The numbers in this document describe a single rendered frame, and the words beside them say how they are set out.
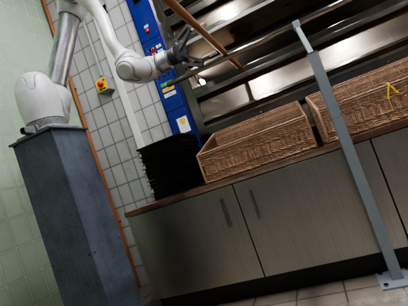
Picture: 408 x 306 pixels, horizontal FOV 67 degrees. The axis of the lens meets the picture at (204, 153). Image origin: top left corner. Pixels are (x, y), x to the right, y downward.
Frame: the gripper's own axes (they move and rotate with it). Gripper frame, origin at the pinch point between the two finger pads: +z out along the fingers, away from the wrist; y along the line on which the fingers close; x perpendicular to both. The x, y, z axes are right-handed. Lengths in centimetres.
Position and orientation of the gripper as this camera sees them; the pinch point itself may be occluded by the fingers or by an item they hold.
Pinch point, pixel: (208, 38)
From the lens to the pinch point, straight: 144.1
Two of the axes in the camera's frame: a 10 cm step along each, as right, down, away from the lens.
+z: 8.9, -3.3, -3.2
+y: 3.3, 9.4, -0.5
